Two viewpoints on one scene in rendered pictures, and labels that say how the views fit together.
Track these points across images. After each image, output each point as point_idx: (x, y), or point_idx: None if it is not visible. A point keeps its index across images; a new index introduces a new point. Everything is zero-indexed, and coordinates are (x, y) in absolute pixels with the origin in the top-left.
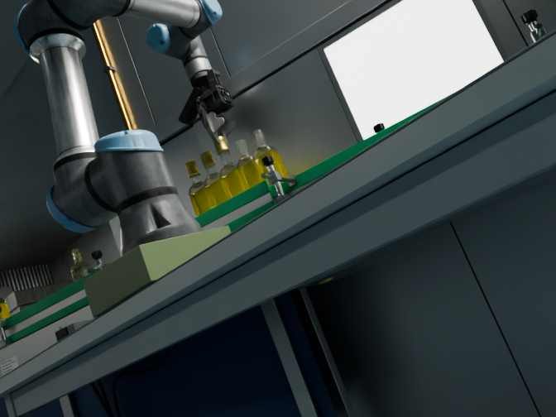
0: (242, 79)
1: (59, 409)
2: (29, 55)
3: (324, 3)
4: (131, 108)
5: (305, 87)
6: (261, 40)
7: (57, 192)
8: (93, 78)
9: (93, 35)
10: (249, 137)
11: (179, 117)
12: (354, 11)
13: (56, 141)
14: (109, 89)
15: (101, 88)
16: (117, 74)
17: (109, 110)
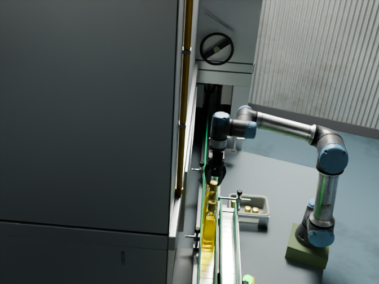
0: (189, 136)
1: None
2: (338, 172)
3: (189, 92)
4: (177, 163)
5: (191, 142)
6: (186, 109)
7: (333, 232)
8: (176, 131)
9: (187, 83)
10: (188, 174)
11: (221, 174)
12: (193, 102)
13: (333, 212)
14: (177, 144)
15: (176, 143)
16: (179, 128)
17: (175, 167)
